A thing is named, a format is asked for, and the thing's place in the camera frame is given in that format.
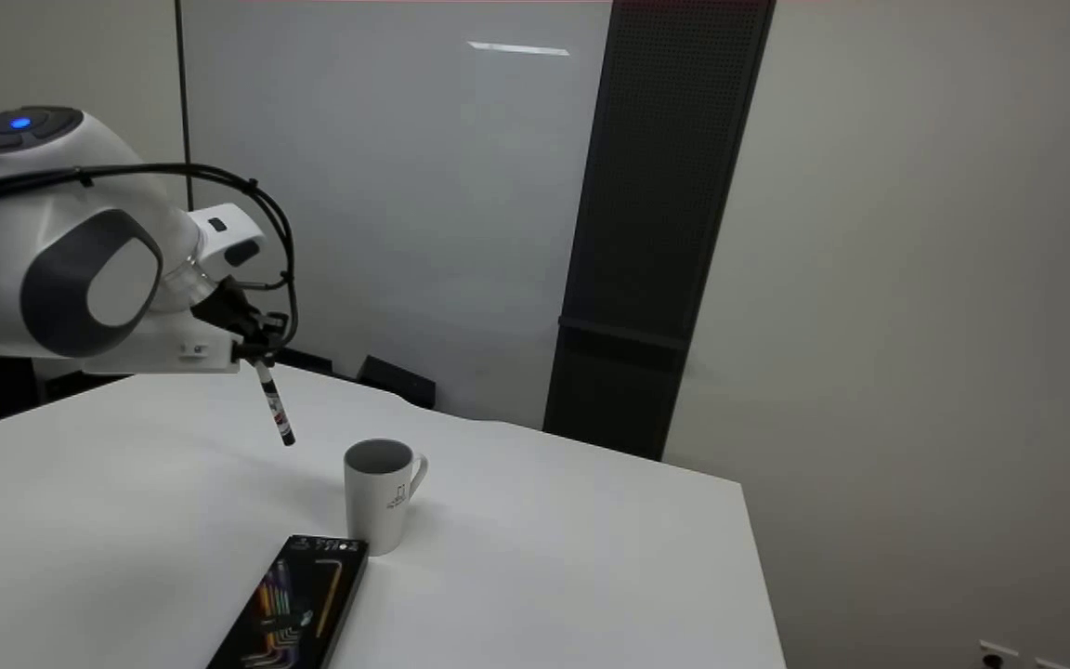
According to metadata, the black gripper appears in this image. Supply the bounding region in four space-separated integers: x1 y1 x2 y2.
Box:
190 277 294 373

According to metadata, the black and white marker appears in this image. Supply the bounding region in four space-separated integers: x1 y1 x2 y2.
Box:
250 351 299 448

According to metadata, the black chair back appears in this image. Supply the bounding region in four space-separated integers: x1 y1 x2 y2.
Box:
355 351 443 412

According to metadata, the white ceramic mug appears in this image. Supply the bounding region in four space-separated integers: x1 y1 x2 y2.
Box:
343 434 432 557

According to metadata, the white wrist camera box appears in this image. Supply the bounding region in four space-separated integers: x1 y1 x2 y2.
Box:
182 200 267 270

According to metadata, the white wall panel board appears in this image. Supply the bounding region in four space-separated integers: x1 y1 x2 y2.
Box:
174 0 618 431

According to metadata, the dark vertical wall pillar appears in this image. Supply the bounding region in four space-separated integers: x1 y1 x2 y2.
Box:
541 0 781 464

